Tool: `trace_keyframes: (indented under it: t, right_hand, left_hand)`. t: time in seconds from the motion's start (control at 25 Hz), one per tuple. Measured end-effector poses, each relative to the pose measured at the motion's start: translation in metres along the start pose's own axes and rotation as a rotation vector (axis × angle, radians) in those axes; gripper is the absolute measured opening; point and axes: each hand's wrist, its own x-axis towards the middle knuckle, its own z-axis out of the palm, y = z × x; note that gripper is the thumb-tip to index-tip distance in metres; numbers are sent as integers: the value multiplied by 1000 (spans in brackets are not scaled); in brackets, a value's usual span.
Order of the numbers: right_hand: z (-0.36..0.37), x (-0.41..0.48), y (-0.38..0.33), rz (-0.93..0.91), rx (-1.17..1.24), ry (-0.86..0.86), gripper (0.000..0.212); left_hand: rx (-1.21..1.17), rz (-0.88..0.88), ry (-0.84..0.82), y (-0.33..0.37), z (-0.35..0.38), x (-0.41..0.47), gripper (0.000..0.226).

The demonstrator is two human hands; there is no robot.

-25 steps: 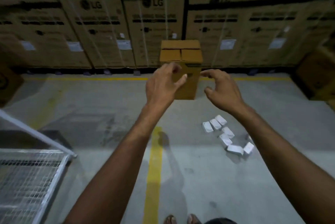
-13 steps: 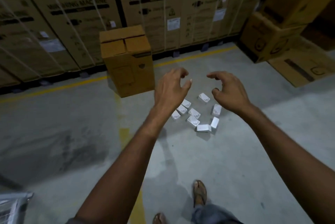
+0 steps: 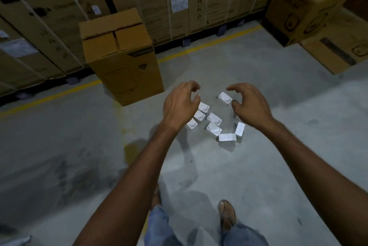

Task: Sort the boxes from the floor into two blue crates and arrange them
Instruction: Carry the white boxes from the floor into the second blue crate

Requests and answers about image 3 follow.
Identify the brown cardboard box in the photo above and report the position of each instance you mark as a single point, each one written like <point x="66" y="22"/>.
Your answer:
<point x="126" y="76"/>

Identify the person's left hand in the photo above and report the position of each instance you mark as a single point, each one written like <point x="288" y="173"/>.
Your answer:
<point x="178" y="110"/>

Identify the person's left forearm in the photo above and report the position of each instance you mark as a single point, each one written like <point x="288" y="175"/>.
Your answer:
<point x="129" y="191"/>

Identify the person's right sandal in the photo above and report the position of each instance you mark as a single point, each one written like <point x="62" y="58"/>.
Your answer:
<point x="227" y="215"/>

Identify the person's right hand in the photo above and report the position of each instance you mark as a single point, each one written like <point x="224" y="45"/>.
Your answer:
<point x="253" y="107"/>

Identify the person's right forearm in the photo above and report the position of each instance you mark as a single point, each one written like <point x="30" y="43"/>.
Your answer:
<point x="316" y="182"/>

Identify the person's sandal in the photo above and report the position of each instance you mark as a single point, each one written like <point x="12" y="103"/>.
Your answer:
<point x="227" y="215"/>
<point x="156" y="198"/>

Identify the stack of large cardboard cartons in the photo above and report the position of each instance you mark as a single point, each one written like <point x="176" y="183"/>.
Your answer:
<point x="57" y="9"/>

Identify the person's left sandal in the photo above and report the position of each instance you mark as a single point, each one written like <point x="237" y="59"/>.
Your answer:
<point x="156" y="198"/>

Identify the pile of small product boxes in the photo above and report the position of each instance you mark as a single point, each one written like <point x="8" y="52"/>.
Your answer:
<point x="214" y="129"/>

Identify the cardboard box round logo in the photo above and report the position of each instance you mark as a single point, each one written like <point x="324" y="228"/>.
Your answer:
<point x="299" y="18"/>

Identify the flattened cardboard sheet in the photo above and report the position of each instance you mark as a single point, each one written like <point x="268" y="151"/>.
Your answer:
<point x="339" y="50"/>

